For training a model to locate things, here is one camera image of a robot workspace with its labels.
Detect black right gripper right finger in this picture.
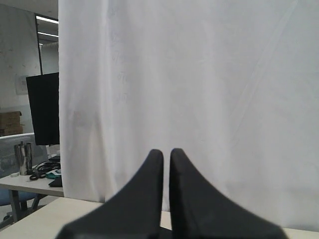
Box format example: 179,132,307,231
169,148,287,239

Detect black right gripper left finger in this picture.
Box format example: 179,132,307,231
56,149,164,239

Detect teal packet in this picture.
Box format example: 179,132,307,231
45,169,61,180

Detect black scissors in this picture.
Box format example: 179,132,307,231
29,173,46,181

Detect grey office desk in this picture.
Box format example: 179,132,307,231
0,171,64,224

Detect silver metal tumbler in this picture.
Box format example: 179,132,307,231
14,141,32,176

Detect blue office chair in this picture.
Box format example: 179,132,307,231
0,189,43,222

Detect white backdrop curtain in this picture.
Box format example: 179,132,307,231
58,0,319,231

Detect grey mesh desk partition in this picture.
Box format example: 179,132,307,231
0,132,49,179

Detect black computer monitor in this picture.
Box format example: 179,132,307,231
26,72,60,145

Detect stacked cardboard boxes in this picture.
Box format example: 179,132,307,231
0,111,23,136

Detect ceiling light strips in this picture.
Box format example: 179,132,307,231
36,15,59,38

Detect coiled black cables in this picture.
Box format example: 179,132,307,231
31,159,62,175

